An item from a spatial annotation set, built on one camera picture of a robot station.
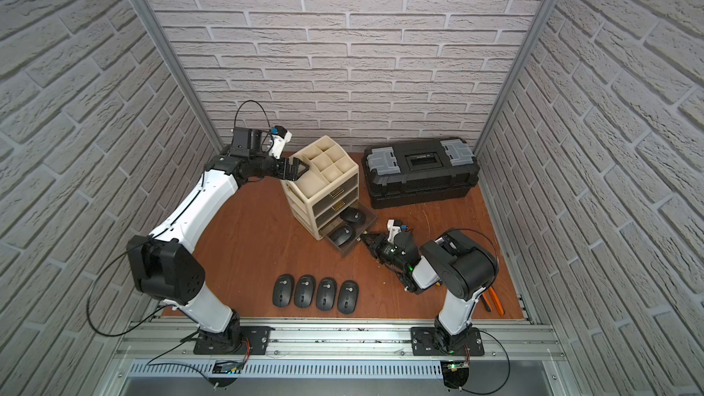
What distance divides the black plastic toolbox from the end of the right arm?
158 mm

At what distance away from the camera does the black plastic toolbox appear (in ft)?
3.01

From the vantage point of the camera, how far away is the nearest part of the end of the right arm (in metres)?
0.72
